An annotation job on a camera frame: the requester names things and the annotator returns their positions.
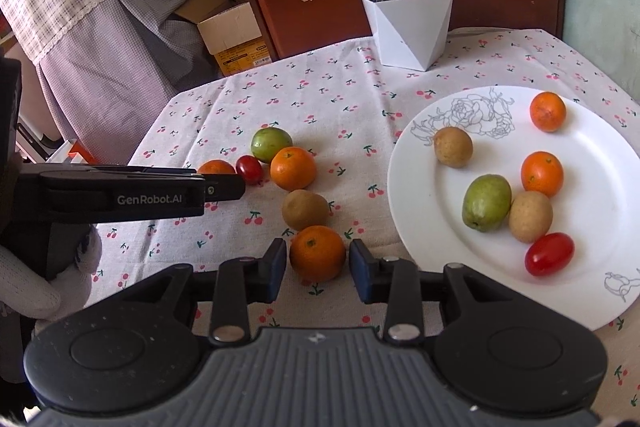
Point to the red cherry tomato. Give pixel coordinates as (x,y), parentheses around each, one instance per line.
(549,253)
(250,168)

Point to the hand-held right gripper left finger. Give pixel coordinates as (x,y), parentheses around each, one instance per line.
(275,269)

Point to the green jujube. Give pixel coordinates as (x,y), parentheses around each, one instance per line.
(270,142)
(486,203)

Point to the open cardboard box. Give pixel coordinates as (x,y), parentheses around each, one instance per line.
(235,37)

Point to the cherry print tablecloth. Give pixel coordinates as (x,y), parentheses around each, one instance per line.
(325,97)

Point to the white plate with line drawing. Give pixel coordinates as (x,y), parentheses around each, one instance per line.
(590,217)

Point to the lilac checked cloth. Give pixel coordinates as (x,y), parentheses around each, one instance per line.
(100,72)

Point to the orange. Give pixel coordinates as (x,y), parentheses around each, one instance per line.
(317,253)
(548,111)
(293,168)
(217,168)
(542,173)

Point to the pale green bedding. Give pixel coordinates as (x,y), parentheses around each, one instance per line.
(595,17)

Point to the person's left hand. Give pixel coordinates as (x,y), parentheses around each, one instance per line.
(30,292)

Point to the brown kiwi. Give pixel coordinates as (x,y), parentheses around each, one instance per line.
(305,209)
(531,216)
(453,147)

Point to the white plastic storage box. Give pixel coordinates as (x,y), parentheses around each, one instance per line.
(60,153)

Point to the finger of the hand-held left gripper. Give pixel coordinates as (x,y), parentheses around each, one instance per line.
(225,188)

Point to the white faceted plant pot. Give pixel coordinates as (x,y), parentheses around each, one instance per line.
(405,32)

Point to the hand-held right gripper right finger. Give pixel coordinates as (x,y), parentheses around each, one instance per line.
(361,272)

